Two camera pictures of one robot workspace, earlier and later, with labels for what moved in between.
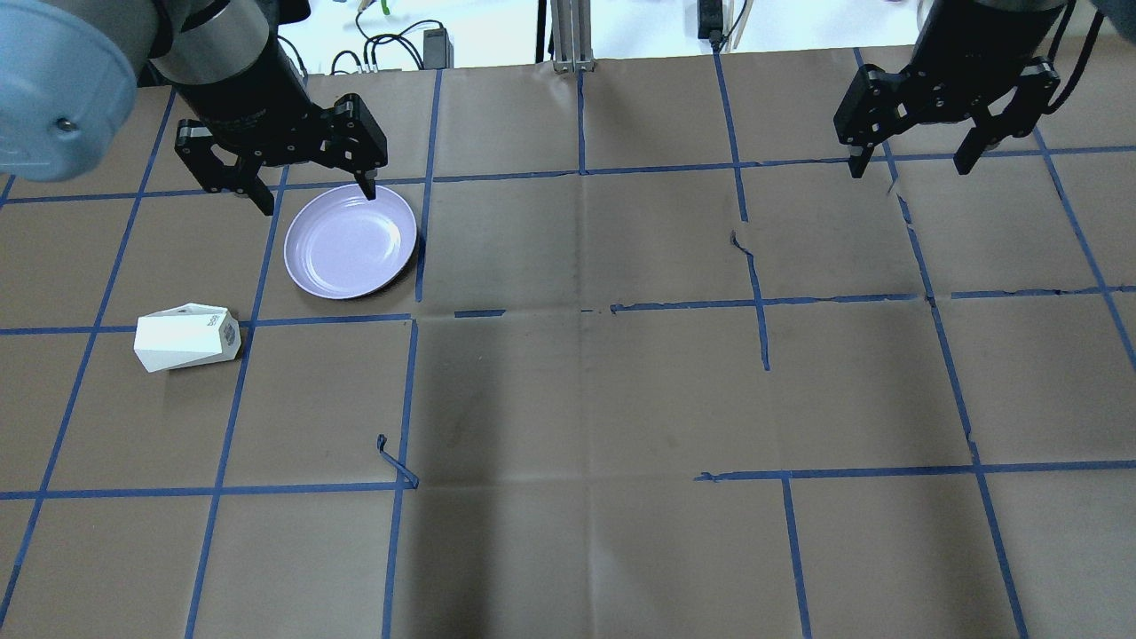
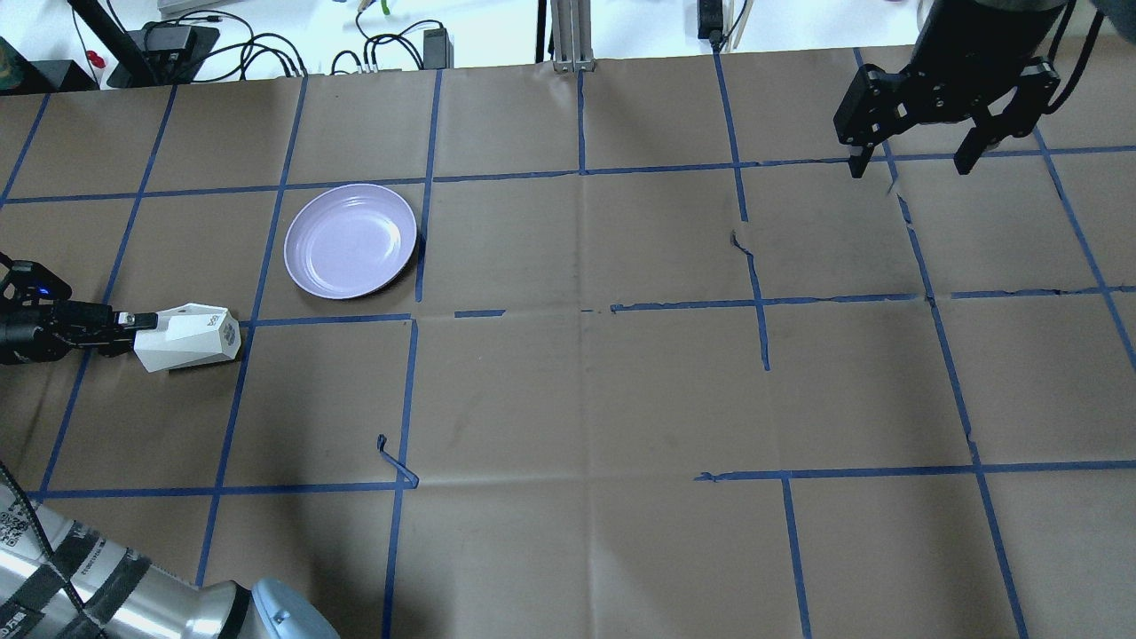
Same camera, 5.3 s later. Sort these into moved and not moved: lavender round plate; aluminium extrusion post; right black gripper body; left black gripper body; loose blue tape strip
Moved: left black gripper body
Not moved: aluminium extrusion post; loose blue tape strip; right black gripper body; lavender round plate
